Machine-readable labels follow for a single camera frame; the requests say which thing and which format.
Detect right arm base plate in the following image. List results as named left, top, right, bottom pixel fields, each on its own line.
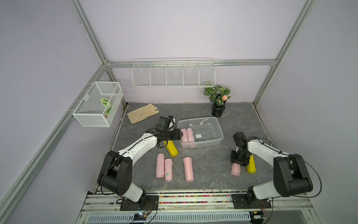
left=230, top=194, right=272, bottom=210

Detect yellow trash bag roll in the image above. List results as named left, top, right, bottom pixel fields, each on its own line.
left=247, top=155, right=257, bottom=174
left=165, top=141, right=179, bottom=157

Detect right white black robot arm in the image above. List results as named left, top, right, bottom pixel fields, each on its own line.
left=230, top=132, right=314, bottom=202

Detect potted plant black pot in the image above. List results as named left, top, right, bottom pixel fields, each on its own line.
left=203, top=82, right=231, bottom=118

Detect white ventilation grille strip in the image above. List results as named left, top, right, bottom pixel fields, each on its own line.
left=85, top=211, right=251, bottom=224

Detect yellow trash bag roll left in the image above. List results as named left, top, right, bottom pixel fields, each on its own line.
left=165, top=141, right=179, bottom=157

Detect pink roll with green sticker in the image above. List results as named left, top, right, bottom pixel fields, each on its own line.
left=165, top=159, right=173, bottom=182

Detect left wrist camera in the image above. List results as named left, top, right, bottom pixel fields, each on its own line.
left=155, top=116, right=175, bottom=132

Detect white wire wall shelf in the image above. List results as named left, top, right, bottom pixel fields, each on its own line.
left=131, top=57, right=216, bottom=88

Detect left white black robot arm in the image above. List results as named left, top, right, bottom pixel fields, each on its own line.
left=97, top=128, right=183, bottom=204

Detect aluminium frame rails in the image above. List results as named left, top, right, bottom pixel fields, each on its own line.
left=0, top=0, right=315, bottom=213

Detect white mesh basket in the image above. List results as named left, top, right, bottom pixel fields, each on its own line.
left=72, top=82, right=124, bottom=127

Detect yellow trash bag roll right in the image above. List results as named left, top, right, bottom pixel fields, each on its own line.
left=247, top=155, right=257, bottom=174

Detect beige work glove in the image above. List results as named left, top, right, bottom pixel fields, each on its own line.
left=127, top=104, right=159, bottom=124

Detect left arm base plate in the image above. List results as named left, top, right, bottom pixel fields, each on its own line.
left=120, top=195, right=159, bottom=211

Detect clear plastic storage box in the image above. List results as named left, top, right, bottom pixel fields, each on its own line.
left=177, top=117, right=224, bottom=148

